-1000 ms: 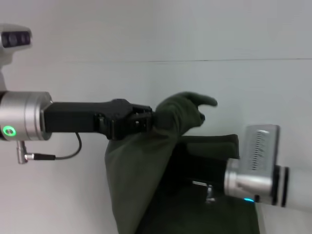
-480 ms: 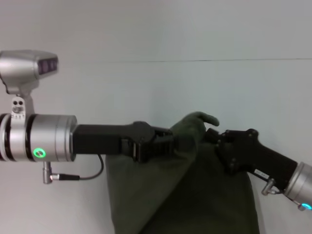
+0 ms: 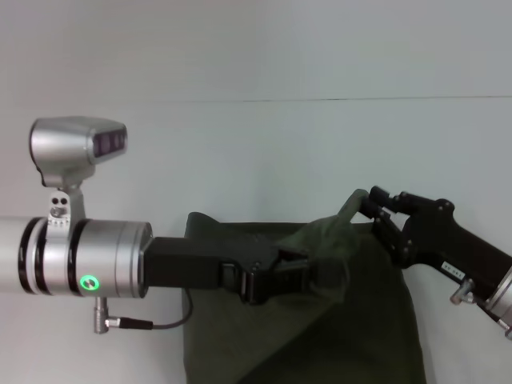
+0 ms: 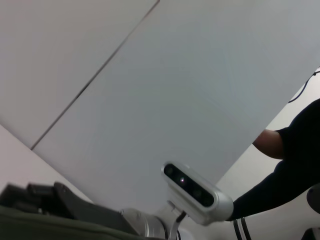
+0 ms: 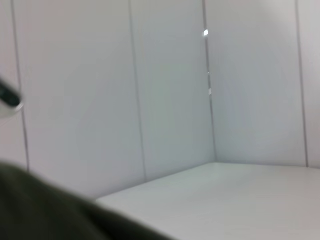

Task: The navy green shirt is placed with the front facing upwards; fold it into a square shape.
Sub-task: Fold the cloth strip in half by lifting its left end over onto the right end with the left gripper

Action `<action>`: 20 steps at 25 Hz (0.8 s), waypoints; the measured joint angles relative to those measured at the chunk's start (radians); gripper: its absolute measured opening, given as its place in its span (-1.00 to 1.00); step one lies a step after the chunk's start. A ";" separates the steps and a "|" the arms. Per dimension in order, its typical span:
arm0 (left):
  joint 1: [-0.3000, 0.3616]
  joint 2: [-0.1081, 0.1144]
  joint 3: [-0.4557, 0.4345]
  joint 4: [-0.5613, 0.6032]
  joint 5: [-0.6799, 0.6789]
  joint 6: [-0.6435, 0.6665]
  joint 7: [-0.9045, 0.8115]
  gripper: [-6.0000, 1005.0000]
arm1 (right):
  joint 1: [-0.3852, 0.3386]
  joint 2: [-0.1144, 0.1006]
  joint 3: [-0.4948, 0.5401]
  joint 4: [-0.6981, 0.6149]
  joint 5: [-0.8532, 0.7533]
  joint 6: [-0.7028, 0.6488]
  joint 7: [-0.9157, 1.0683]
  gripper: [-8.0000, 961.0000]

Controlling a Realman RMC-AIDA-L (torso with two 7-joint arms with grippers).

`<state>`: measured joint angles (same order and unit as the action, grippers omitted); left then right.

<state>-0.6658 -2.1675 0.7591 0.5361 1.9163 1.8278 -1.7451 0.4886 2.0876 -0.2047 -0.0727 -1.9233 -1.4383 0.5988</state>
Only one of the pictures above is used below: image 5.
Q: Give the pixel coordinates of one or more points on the dark green FREE! t-shirt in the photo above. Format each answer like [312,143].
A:
[50,212]

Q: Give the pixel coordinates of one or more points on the silver black wrist camera housing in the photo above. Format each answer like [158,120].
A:
[8,97]

